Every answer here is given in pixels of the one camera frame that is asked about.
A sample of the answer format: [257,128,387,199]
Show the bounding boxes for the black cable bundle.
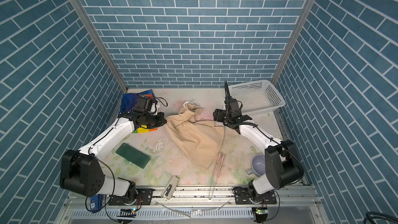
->
[363,211,398,224]

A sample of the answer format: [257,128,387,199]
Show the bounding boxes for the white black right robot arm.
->
[213,82,304,202]

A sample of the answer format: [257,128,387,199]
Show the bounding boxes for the blue handheld tool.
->
[89,195,102,213]

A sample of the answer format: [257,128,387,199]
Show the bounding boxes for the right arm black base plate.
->
[232,187,277,205]

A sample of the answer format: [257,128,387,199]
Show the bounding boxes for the lavender bowl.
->
[247,154,266,177]

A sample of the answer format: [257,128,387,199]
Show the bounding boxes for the white plastic laundry basket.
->
[229,80,286,115]

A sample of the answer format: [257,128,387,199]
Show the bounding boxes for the rainbow striped shorts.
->
[118,93,164,132]

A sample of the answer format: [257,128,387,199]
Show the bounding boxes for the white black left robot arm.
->
[60,93,167,204]

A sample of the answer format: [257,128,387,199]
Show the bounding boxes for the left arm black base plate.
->
[109,188,154,207]

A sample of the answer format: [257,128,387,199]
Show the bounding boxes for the aluminium front rail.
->
[62,184,321,209]

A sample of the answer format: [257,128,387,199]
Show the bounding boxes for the beige shorts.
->
[165,101,224,171]

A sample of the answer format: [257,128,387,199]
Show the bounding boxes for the dark green rectangular block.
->
[116,143,151,169]

